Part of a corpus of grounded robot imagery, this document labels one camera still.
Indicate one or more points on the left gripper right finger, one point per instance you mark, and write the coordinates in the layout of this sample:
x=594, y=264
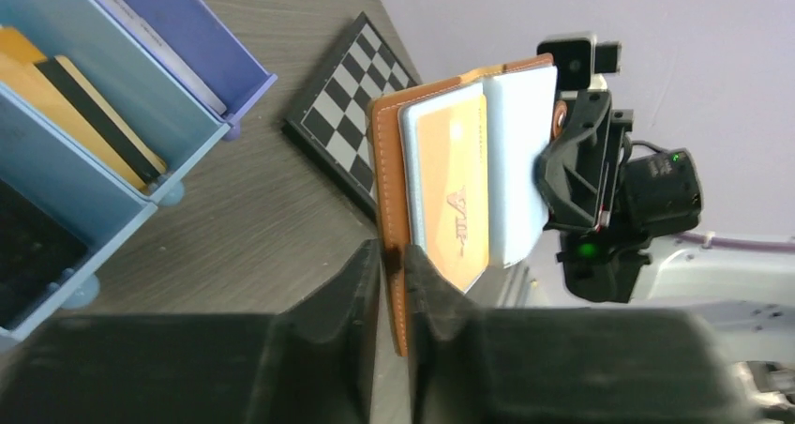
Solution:
x=472, y=364

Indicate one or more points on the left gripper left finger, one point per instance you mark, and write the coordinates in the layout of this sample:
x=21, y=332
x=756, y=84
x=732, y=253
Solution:
x=313, y=363

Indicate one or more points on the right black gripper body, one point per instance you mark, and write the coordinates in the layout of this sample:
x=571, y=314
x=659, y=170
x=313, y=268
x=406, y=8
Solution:
x=650, y=192

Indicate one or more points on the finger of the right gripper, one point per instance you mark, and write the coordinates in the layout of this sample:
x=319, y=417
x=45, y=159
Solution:
x=570, y=172

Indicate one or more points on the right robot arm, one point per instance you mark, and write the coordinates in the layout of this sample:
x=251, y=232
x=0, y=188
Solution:
x=744, y=288

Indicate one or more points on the black white checkerboard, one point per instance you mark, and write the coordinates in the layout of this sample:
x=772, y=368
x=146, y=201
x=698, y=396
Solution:
x=327, y=120

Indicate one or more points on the blue three-compartment organizer box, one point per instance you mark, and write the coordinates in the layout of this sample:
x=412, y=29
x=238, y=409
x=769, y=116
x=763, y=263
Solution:
x=72, y=186

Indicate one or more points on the black item in box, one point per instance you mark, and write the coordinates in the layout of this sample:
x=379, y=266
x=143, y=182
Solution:
x=35, y=252

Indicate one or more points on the white item in box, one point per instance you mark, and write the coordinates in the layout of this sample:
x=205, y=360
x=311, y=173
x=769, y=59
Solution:
x=164, y=53

